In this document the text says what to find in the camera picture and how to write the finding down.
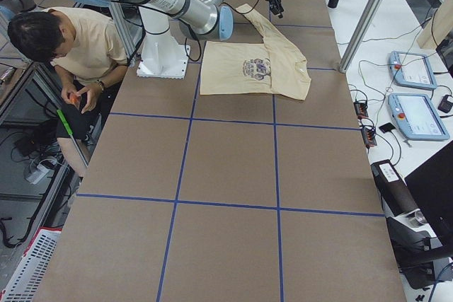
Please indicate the beige long sleeve shirt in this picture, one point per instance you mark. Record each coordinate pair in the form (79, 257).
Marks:
(275, 66)

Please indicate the upper blue teach pendant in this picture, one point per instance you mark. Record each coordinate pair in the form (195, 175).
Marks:
(412, 70)

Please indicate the blue teach pendant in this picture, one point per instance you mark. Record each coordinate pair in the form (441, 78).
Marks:
(412, 70)
(416, 117)

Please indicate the lower blue teach pendant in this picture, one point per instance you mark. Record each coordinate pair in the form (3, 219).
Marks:
(416, 117)

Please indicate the seated person in beige shirt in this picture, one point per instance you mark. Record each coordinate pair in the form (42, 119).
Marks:
(88, 56)

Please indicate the black label printer device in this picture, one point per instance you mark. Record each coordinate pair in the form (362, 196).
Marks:
(392, 188)

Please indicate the black monitor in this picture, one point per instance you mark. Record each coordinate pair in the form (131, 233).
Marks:
(430, 185)

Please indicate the white plastic basket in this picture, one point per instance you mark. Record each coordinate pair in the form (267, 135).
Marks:
(24, 283)

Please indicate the aluminium frame post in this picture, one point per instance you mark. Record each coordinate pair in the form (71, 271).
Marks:
(363, 24)

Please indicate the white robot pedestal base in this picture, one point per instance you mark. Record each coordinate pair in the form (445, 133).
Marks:
(161, 55)

